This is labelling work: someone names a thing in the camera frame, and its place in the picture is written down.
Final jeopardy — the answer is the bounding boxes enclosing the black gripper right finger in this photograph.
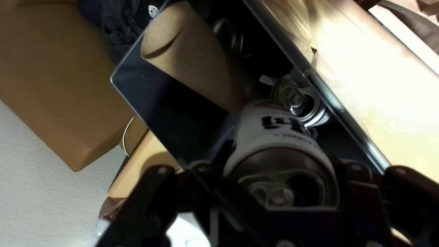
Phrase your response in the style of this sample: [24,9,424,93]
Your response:
[332,157,439,247]

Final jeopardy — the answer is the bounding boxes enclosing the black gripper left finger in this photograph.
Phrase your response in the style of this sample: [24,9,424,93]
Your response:
[97,159,240,247]

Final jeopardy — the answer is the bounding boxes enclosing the white drink can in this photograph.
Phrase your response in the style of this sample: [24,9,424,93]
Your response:
[222,98,343,212]

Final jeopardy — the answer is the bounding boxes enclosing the dark grey trash bin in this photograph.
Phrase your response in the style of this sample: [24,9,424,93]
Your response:
[108,0,395,178]

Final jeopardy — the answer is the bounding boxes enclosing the light wooden table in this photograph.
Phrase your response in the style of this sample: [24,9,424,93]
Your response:
[248,0,439,185]

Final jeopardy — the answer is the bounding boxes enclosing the brown sofa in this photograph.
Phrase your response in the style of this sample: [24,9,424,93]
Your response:
[0,0,140,172]

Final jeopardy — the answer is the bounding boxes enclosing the black clothes pile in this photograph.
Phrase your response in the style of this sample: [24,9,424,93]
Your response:
[78,0,171,48]

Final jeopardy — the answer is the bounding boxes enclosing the white power cord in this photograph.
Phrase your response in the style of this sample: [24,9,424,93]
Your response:
[119,115,138,153]

